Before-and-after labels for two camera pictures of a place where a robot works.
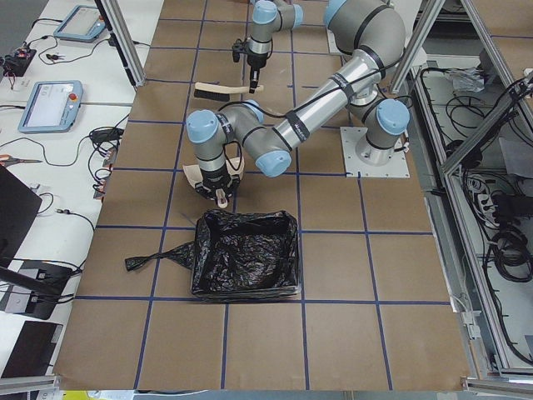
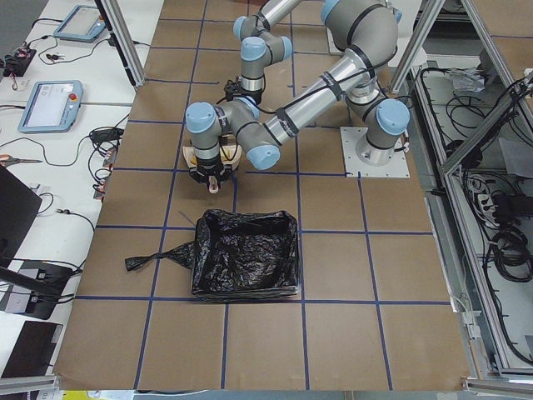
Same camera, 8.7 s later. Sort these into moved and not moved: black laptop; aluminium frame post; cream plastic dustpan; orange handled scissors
Moved: cream plastic dustpan
Not moved: black laptop; aluminium frame post; orange handled scissors
